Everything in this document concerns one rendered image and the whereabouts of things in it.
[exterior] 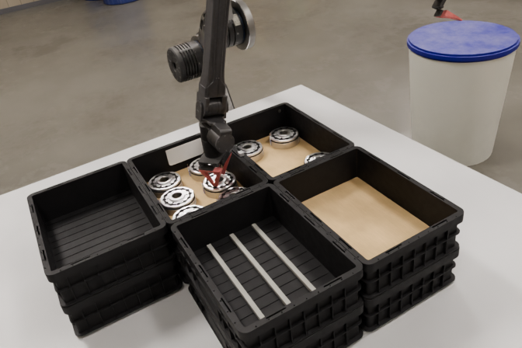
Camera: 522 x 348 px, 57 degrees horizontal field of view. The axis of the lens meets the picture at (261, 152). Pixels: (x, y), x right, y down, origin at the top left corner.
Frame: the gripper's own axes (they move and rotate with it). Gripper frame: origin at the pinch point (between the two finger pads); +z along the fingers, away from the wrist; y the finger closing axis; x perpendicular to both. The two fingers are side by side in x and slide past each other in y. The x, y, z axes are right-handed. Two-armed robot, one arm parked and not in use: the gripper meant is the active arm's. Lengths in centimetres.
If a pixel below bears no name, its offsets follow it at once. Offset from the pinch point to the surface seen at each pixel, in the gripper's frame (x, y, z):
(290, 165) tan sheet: -18.4, 15.5, 3.9
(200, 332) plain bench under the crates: -8.8, -42.3, 16.1
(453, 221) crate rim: -66, -17, -7
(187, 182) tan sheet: 12.0, 1.6, 4.5
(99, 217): 32.0, -18.6, 4.7
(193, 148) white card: 13.9, 12.8, -1.2
